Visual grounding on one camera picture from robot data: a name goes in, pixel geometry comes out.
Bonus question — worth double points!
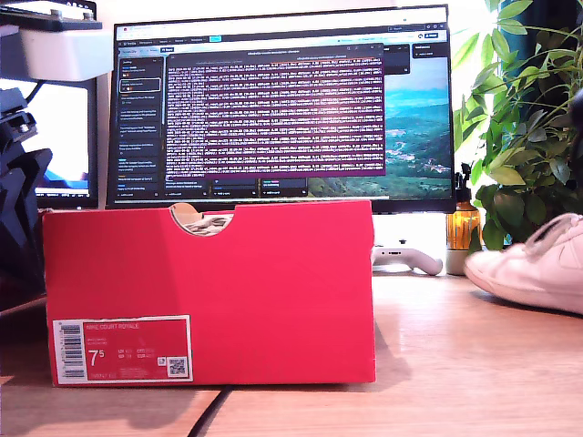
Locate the white leather sneaker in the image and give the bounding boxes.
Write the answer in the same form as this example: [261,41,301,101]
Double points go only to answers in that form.
[463,212,583,316]
[179,216,234,239]

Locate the red cardboard shoebox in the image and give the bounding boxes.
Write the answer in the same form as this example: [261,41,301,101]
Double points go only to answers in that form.
[41,199,378,387]

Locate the small black computer monitor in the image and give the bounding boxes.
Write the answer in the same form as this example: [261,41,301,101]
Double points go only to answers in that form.
[0,0,100,210]

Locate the tan cardboard insert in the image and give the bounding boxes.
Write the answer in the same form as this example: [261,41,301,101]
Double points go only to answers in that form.
[169,202,205,231]

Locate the large black computer monitor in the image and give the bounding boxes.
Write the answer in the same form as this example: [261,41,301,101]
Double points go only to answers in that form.
[105,4,457,215]

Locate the white game controller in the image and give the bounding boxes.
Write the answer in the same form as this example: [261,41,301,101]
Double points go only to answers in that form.
[371,239,444,277]

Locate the pale round pot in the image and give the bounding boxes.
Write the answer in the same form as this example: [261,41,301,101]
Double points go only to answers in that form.
[445,249,470,276]

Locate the amber pump bottle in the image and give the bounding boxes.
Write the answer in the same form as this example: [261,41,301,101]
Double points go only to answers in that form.
[445,162,483,250]

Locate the green leafy houseplant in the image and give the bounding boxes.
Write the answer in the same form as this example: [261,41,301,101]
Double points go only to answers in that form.
[453,0,583,251]

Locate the black camera cable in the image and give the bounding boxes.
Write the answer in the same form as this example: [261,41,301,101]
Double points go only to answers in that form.
[26,80,46,108]

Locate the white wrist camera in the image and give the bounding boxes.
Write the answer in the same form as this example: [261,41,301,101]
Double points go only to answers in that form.
[0,7,115,84]

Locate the black cable on table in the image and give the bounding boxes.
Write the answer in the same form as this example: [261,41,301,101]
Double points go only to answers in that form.
[187,385,233,437]

